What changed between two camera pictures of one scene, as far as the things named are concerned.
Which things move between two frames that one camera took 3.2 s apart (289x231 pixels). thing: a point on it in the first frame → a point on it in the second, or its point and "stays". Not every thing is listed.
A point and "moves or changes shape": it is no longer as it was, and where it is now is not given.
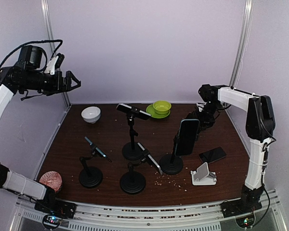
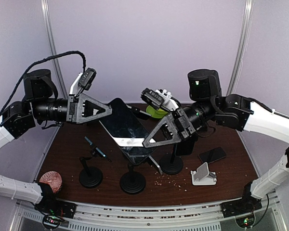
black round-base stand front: x=133 y=183 stays
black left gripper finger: x=69 y=76 → x=83 y=97
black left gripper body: x=58 y=87 → x=72 y=109
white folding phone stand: x=203 y=177 stays
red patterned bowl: x=52 y=179 stays
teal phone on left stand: x=91 y=143 stays
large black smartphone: x=190 y=121 moves or changes shape
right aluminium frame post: x=244 y=44 stays
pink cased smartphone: x=212 y=155 stays
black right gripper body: x=206 y=117 → x=185 y=128
